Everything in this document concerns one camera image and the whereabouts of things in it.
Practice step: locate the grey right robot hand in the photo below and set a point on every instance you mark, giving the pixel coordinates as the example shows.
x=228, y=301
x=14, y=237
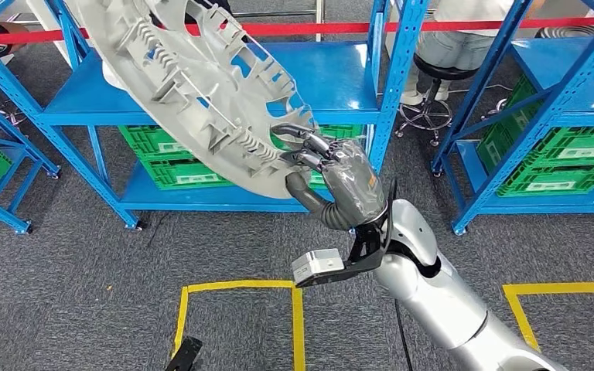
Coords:
x=353, y=184

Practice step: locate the grey plastic wheel hubcap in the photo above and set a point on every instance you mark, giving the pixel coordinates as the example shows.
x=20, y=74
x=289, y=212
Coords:
x=184, y=92

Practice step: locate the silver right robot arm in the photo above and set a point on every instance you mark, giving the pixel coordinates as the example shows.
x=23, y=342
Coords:
x=430, y=302

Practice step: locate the blue metal shelf rack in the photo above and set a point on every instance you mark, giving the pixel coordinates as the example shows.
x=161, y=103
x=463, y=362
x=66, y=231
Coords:
x=548, y=61
x=328, y=71
x=0, y=211

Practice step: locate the black robot body part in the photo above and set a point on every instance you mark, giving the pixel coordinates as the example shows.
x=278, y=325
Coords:
x=184, y=356

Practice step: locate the red barrier tape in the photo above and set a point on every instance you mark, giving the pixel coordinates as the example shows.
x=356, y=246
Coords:
x=328, y=27

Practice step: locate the white table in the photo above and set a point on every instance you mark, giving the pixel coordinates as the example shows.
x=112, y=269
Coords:
x=319, y=15

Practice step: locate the black round ribbed disc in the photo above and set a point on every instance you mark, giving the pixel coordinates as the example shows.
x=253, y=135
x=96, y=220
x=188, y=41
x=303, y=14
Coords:
x=566, y=31

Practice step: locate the white plastic mirror cover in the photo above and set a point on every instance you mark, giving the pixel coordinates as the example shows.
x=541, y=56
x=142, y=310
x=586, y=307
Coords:
x=111, y=78

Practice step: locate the white desk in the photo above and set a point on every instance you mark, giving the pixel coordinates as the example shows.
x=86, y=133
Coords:
x=41, y=13

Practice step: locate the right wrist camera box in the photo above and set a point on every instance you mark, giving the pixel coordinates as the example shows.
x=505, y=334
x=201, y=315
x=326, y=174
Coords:
x=317, y=263

